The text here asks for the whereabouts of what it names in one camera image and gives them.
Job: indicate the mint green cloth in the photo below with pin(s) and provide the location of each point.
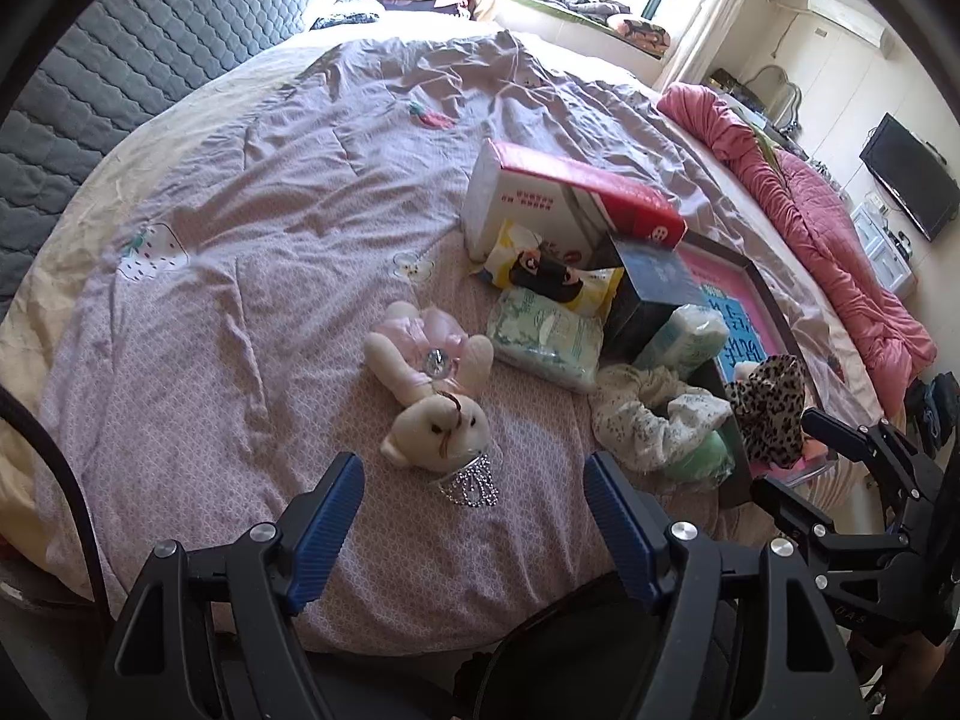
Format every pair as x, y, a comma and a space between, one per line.
697, 461

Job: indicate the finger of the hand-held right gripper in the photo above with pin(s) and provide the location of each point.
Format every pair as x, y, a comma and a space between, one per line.
795, 510
847, 435

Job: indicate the green printed tissue pack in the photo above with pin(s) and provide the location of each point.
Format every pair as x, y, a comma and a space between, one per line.
544, 337
686, 334

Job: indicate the pink quilt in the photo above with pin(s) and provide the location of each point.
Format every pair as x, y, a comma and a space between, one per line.
825, 240

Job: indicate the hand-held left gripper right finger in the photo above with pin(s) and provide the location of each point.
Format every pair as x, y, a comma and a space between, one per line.
622, 532

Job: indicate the dark printed pillow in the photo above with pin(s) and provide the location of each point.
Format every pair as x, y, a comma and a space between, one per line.
345, 19

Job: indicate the vanity mirror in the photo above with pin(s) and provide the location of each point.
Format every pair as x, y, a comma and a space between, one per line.
772, 94

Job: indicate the black television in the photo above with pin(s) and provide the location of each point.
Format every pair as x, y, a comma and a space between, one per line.
911, 172

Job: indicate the white floral scrunchie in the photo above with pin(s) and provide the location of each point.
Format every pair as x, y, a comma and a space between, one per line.
637, 427

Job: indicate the leopard print scrunchie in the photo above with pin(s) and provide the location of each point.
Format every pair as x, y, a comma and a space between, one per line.
772, 412

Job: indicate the pink cloth packet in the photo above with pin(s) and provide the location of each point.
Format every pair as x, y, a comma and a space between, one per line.
814, 457

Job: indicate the dark clothes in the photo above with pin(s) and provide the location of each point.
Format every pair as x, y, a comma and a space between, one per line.
937, 405

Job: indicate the dark blanket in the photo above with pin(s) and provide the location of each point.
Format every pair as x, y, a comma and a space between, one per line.
585, 7

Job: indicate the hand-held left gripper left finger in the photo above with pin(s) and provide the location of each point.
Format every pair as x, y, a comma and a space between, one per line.
326, 532

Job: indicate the grey quilted headboard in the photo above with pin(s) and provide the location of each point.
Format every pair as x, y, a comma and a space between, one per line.
150, 30

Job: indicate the white air conditioner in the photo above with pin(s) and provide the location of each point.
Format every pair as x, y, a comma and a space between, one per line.
847, 15

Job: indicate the patterned cushion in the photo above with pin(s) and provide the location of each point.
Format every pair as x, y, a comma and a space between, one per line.
637, 34

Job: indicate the pink book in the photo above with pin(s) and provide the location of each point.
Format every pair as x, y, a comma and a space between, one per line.
720, 277

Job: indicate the silver tiara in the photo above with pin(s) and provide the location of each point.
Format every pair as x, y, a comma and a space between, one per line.
469, 487

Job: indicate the red and white tissue box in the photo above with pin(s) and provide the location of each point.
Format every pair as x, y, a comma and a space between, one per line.
585, 191

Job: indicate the dark shallow box tray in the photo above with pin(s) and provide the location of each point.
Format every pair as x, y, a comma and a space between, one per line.
739, 480

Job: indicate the cream teddy bear plush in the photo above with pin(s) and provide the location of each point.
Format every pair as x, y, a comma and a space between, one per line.
420, 375

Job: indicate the person's right forearm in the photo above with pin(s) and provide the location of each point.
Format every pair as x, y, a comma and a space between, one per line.
919, 671

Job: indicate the dark blue box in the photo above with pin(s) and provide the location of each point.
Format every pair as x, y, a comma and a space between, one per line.
652, 277

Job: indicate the white drawer cabinet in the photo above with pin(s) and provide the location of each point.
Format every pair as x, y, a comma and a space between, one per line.
885, 247

